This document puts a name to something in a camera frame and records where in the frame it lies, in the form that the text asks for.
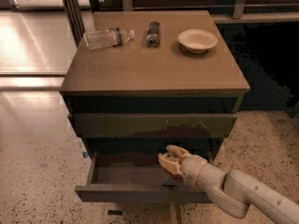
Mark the white paper bowl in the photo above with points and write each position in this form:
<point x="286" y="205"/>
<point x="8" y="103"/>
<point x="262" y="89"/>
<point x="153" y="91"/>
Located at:
<point x="197" y="41"/>

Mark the black floor marker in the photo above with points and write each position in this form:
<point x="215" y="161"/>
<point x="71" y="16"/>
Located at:
<point x="114" y="212"/>

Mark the dark grey drawer cabinet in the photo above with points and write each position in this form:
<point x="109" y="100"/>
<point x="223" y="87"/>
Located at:
<point x="136" y="99"/>

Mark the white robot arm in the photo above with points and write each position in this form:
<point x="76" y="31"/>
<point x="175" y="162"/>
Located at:
<point x="232" y="192"/>

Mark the clear plastic water bottle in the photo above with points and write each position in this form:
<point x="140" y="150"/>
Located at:
<point x="107" y="38"/>

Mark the stainless steel refrigerator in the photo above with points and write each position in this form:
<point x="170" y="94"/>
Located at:
<point x="35" y="38"/>

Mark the open grey drawer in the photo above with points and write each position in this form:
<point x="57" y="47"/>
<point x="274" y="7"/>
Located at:
<point x="124" y="179"/>

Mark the dark slim can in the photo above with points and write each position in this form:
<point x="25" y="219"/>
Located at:
<point x="153" y="34"/>

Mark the blue tape piece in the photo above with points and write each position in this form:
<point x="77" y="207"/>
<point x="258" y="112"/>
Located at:
<point x="85" y="154"/>

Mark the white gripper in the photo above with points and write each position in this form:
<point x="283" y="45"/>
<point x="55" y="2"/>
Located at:
<point x="191" y="168"/>

